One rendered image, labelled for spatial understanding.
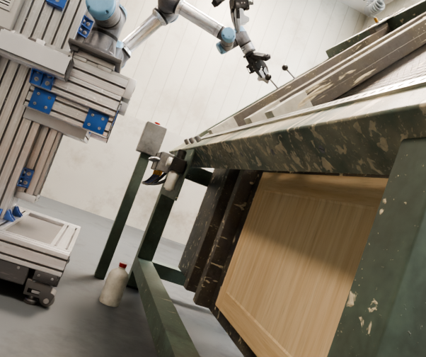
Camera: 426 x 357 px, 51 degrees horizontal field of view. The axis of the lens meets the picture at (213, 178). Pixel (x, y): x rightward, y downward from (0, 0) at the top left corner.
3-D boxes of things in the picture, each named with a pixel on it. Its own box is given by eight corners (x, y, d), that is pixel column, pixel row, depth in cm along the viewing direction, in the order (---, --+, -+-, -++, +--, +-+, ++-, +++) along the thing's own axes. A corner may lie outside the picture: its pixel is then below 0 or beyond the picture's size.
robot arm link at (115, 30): (120, 44, 198) (131, 16, 198) (114, 32, 184) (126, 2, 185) (95, 35, 198) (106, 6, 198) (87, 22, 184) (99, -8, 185)
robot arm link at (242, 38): (228, 32, 259) (241, 25, 260) (238, 49, 261) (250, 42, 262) (231, 30, 252) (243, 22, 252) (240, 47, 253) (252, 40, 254)
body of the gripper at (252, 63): (258, 71, 266) (248, 52, 264) (267, 65, 259) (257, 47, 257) (250, 75, 262) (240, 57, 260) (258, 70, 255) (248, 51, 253)
